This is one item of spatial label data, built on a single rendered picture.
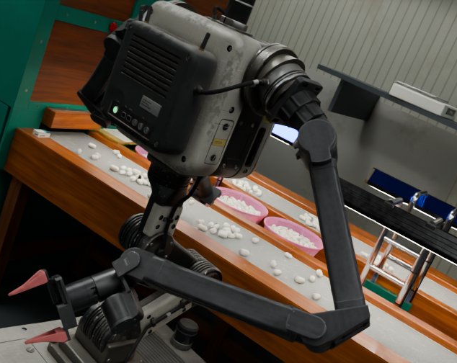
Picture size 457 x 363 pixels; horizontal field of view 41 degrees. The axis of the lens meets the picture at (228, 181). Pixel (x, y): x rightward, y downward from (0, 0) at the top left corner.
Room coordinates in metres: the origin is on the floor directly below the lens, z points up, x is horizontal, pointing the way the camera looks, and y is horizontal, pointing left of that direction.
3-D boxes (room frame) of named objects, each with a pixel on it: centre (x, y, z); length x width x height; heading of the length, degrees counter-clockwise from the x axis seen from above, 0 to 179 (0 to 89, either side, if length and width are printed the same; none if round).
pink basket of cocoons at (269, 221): (2.41, -0.33, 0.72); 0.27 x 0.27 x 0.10
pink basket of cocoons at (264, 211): (2.53, -0.08, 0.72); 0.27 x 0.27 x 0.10
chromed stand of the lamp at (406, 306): (2.40, -0.80, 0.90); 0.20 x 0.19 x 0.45; 64
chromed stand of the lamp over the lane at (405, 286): (2.04, -0.63, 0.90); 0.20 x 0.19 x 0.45; 64
